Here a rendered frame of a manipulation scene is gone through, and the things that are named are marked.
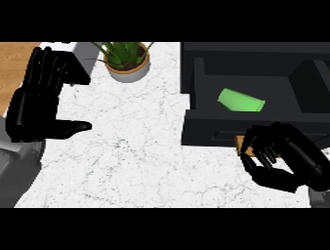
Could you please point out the green cup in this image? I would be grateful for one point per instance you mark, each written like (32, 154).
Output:
(240, 101)

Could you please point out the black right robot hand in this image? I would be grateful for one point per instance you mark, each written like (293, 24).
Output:
(306, 162)

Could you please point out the green plant in pale pot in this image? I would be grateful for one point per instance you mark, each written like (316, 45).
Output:
(125, 63)

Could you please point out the grey appliance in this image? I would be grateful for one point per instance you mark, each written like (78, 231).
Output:
(85, 55)

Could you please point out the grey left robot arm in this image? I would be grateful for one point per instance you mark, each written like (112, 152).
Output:
(3, 175)

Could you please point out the dark grey drawer front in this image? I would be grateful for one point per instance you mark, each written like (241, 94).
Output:
(210, 130)

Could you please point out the dark grey open drawer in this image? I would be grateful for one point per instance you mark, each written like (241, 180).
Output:
(268, 65)

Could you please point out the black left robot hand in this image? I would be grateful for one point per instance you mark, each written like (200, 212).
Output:
(29, 110)

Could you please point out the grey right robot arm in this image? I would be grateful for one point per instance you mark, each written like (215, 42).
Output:
(325, 198)

